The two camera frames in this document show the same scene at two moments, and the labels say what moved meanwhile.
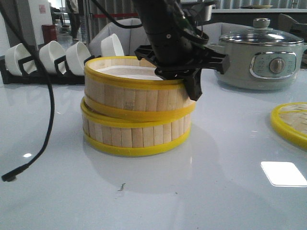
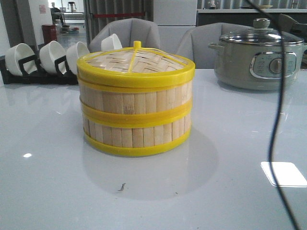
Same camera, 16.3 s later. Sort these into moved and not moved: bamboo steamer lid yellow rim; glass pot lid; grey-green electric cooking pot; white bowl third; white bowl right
Moved: bamboo steamer lid yellow rim
Not moved: white bowl right; glass pot lid; grey-green electric cooking pot; white bowl third
